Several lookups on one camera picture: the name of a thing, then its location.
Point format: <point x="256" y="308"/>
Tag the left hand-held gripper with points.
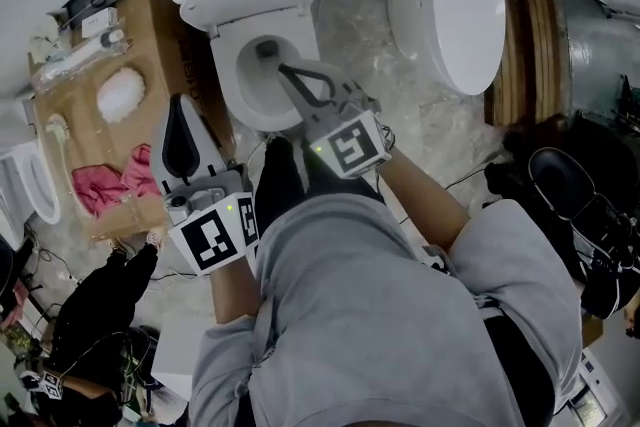
<point x="210" y="240"/>

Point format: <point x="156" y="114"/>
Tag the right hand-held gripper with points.
<point x="350" y="145"/>

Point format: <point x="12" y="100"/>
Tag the person's left forearm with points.
<point x="230" y="295"/>

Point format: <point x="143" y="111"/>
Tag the person's right forearm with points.
<point x="425" y="205"/>

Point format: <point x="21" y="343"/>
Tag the white spare toilet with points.
<point x="49" y="207"/>

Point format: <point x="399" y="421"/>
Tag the white egg-shaped smart toilet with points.
<point x="450" y="25"/>

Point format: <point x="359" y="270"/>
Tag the pink cloth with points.
<point x="142" y="170"/>
<point x="95" y="190"/>

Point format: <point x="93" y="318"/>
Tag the white fluffy sponge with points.
<point x="121" y="95"/>

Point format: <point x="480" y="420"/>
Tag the person's black trousers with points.
<point x="280" y="175"/>

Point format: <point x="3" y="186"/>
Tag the large cardboard box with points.
<point x="160" y="45"/>

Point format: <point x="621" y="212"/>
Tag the clear plastic bag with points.
<point x="75" y="60"/>

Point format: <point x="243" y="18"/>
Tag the small white box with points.
<point x="97" y="21"/>

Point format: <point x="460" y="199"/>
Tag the white flat board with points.
<point x="175" y="355"/>

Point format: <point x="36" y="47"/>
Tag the wooden slatted bench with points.
<point x="530" y="55"/>

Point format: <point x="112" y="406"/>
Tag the person's gray shirt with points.
<point x="360" y="315"/>

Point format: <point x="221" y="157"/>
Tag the gray metal panel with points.
<point x="600" y="45"/>

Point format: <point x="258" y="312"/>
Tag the white electronic device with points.
<point x="595" y="395"/>

